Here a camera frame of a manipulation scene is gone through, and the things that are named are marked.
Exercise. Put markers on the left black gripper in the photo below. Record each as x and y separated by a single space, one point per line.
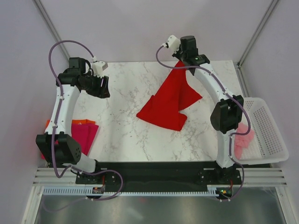
101 92

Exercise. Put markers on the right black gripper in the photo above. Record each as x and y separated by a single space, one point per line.
176 55

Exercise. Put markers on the red t shirt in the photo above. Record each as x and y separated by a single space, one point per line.
175 94

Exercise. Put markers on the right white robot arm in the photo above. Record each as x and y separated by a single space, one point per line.
227 113

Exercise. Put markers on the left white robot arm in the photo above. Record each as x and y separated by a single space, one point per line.
70 83

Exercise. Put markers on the orange folded t shirt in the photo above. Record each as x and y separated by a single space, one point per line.
85 122

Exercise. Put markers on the magenta folded t shirt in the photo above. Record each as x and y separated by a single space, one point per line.
84 137

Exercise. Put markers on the pink t shirt in basket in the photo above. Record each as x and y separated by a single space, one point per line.
242 141

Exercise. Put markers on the white plastic basket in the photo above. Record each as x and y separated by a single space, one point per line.
267 145

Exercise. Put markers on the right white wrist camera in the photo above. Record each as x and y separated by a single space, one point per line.
172 43

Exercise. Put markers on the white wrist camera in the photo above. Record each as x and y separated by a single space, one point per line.
99 67
172 43

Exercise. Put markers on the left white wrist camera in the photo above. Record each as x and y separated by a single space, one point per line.
99 67

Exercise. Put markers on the white slotted cable duct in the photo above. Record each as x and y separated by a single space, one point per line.
94 191

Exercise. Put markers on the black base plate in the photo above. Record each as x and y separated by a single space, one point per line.
162 176

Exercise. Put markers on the aluminium rail frame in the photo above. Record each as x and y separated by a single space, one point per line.
254 177

